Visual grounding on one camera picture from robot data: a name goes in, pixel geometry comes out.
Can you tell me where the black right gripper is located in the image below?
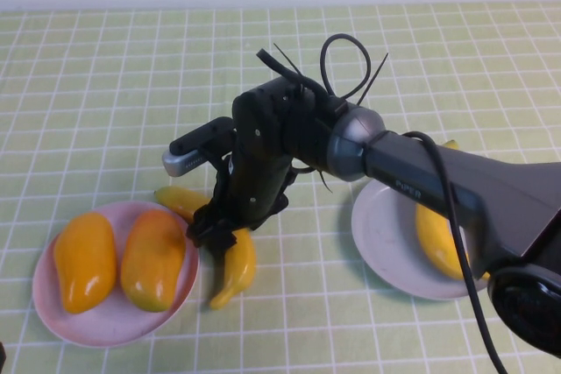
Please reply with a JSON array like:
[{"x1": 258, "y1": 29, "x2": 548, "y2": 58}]
[{"x1": 187, "y1": 159, "x2": 293, "y2": 258}]

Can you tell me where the yellow banana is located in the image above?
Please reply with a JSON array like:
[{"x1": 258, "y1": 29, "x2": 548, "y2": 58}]
[
  {"x1": 415, "y1": 139, "x2": 492, "y2": 282},
  {"x1": 153, "y1": 187, "x2": 258, "y2": 310}
]

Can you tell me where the black right camera cable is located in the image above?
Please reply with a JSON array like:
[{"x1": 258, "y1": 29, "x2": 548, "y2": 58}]
[{"x1": 256, "y1": 47, "x2": 509, "y2": 374}]

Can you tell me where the yellow mango with orange blush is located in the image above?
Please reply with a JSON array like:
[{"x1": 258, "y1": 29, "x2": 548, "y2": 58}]
[{"x1": 120, "y1": 209, "x2": 186, "y2": 313}]

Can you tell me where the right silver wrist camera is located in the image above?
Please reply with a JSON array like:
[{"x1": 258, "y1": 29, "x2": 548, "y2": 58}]
[{"x1": 162, "y1": 116, "x2": 237, "y2": 179}]

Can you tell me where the green checkered tablecloth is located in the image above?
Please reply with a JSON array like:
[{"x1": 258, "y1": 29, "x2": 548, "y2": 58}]
[{"x1": 0, "y1": 2, "x2": 561, "y2": 374}]

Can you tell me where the grey-blue round plate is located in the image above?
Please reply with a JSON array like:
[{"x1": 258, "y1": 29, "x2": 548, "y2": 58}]
[{"x1": 351, "y1": 179, "x2": 494, "y2": 302}]

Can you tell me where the thin black zip tie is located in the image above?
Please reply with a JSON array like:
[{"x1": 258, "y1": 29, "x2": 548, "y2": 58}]
[{"x1": 273, "y1": 43, "x2": 308, "y2": 95}]

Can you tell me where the pink round plate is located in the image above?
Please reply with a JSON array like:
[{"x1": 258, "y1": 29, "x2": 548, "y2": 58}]
[{"x1": 32, "y1": 201, "x2": 202, "y2": 349}]

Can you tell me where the plain yellow mango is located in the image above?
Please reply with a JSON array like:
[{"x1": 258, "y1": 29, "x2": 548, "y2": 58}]
[{"x1": 53, "y1": 212, "x2": 117, "y2": 314}]

